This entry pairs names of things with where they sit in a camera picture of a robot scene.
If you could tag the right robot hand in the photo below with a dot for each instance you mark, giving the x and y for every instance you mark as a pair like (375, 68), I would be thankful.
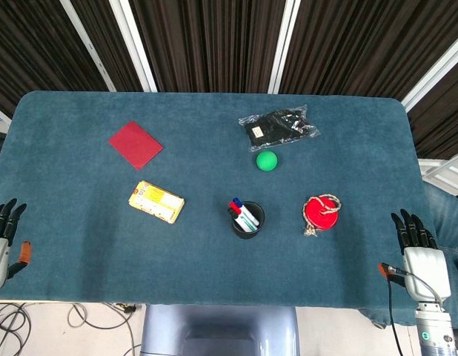
(425, 267)

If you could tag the markers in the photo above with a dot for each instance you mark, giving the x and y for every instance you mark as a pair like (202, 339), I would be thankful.
(247, 213)

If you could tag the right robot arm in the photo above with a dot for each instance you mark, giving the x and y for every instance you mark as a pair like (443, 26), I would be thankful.
(434, 330)

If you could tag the black mesh pen cup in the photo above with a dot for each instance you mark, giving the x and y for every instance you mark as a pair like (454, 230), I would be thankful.
(256, 213)

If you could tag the red-capped white marker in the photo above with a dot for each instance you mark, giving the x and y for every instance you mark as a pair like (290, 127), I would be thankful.
(234, 207)

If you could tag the black-capped white marker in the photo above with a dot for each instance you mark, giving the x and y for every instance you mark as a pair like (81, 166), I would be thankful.
(232, 213)

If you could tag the yellow snack packet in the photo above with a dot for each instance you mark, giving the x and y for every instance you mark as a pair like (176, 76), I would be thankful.
(156, 202)

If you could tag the red square felt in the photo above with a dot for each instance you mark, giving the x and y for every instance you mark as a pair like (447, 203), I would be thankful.
(136, 145)

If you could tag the green ball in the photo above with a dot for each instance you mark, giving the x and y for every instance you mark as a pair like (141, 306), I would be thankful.
(267, 161)

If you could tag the blue table cloth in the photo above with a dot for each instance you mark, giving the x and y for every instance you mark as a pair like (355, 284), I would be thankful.
(199, 267)

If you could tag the clear bag with black item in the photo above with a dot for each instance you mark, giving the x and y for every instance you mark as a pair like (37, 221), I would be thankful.
(277, 128)

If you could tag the blue-grey robot torso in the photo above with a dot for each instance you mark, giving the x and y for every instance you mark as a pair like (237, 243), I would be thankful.
(219, 330)

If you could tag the dark brown curtain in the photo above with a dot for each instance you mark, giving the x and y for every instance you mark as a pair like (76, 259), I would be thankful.
(214, 41)

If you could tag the white metal frame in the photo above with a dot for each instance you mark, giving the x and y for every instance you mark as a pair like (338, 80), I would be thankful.
(442, 172)

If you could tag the wide white post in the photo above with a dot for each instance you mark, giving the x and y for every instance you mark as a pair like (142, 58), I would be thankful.
(134, 44)
(436, 70)
(284, 46)

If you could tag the thin white post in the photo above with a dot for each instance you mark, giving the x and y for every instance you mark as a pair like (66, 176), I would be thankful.
(89, 46)

